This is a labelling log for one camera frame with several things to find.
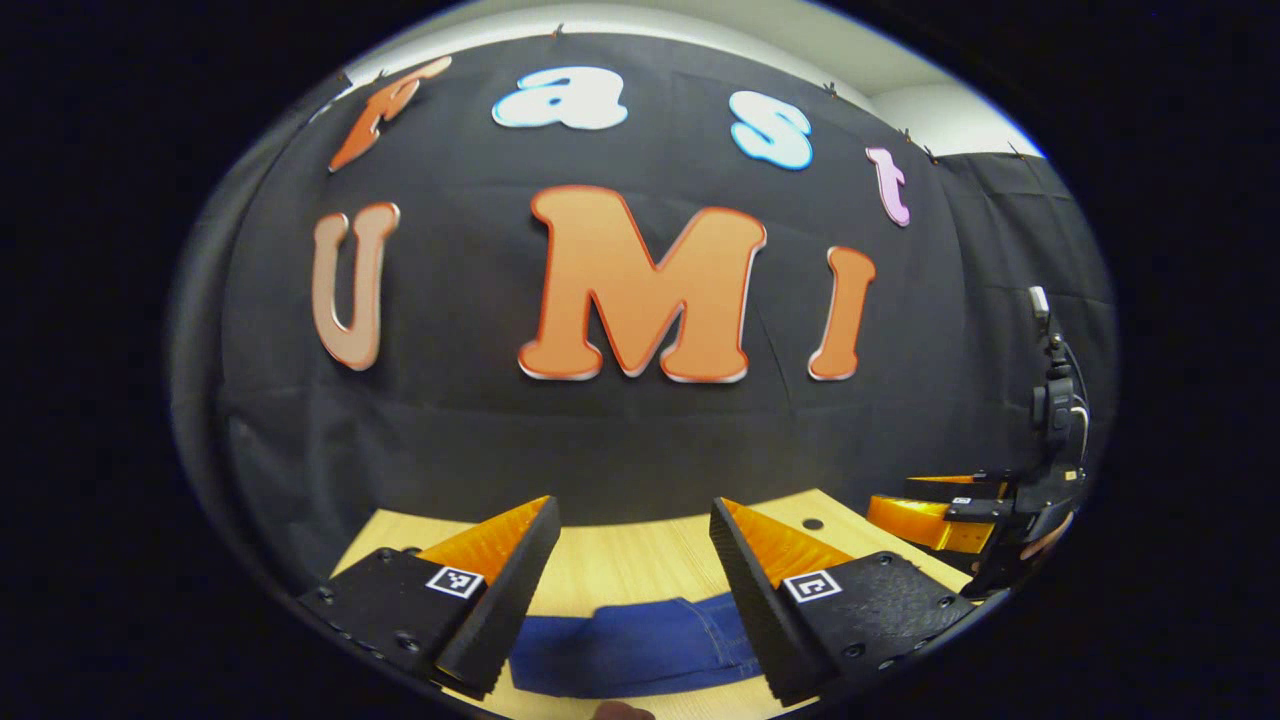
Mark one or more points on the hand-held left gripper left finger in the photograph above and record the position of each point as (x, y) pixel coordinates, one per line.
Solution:
(500, 620)

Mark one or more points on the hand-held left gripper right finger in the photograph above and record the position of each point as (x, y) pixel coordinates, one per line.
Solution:
(765, 610)

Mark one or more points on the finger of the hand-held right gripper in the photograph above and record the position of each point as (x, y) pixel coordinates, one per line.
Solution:
(960, 485)
(920, 522)

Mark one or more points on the blue denim jeans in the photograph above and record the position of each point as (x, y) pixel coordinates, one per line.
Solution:
(640, 645)

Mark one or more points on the black backdrop cloth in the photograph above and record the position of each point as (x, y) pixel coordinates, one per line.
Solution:
(450, 420)

